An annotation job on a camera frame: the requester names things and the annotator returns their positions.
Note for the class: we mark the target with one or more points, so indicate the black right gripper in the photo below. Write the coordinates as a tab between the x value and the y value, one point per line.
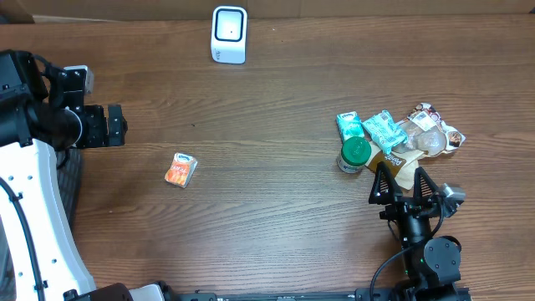
390	193

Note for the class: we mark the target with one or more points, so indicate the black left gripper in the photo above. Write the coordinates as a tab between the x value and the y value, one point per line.
100	136

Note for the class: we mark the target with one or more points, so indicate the brown snack bag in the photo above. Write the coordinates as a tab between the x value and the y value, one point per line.
429	136

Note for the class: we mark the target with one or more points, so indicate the mint green wipes packet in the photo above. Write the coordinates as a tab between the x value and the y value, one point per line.
384	132

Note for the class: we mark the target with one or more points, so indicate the green lid jar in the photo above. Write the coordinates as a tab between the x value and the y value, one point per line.
354	154

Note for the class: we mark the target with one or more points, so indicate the teal candy packet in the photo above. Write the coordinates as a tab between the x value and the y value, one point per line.
349	125

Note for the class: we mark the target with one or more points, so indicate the orange tissue packet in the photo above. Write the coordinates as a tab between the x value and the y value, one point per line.
181	170

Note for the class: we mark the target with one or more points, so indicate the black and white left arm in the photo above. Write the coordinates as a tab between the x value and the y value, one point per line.
42	113

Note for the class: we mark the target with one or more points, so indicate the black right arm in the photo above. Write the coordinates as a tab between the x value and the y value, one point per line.
432	262

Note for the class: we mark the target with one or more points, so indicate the white barcode scanner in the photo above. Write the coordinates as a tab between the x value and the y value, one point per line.
229	35

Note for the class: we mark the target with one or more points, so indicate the grey mesh basket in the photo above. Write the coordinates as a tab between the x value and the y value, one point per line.
69	173

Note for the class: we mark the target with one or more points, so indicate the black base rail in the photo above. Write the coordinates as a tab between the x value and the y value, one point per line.
276	297

